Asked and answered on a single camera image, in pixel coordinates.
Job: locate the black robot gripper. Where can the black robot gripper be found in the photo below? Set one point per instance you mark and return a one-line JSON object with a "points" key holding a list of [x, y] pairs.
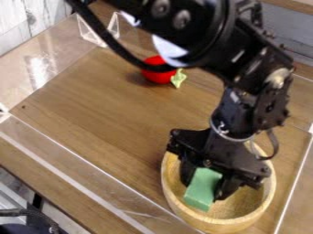
{"points": [[204, 149]]}

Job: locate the green rectangular block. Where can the green rectangular block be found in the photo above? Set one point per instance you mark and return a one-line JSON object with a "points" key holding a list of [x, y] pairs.
{"points": [[201, 189]]}

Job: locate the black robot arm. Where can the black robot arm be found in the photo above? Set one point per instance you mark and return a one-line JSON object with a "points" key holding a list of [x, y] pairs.
{"points": [[217, 35]]}

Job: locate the brown wooden bowl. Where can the brown wooden bowl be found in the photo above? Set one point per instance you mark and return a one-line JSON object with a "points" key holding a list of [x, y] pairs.
{"points": [[230, 215]]}

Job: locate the black table clamp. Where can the black table clamp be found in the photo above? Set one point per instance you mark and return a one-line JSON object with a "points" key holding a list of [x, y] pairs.
{"points": [[35, 221]]}

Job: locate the clear acrylic corner bracket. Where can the clear acrylic corner bracket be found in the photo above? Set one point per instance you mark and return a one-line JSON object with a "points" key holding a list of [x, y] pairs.
{"points": [[89, 35]]}

